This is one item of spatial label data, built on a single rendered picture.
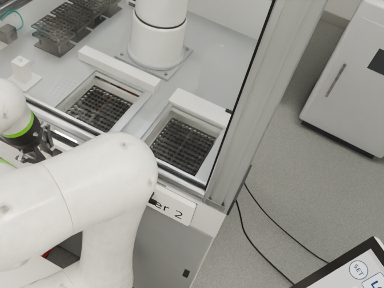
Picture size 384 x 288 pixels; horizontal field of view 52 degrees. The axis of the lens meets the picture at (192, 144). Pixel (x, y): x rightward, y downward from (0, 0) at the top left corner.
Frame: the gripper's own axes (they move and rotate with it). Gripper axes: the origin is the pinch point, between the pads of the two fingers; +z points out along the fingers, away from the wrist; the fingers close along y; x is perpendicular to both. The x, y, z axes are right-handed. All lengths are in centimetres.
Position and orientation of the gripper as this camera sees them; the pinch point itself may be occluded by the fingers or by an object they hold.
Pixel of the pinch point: (47, 158)
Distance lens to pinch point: 127.0
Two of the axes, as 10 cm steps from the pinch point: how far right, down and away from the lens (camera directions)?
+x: 8.9, 4.3, -1.5
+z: -0.2, 3.9, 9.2
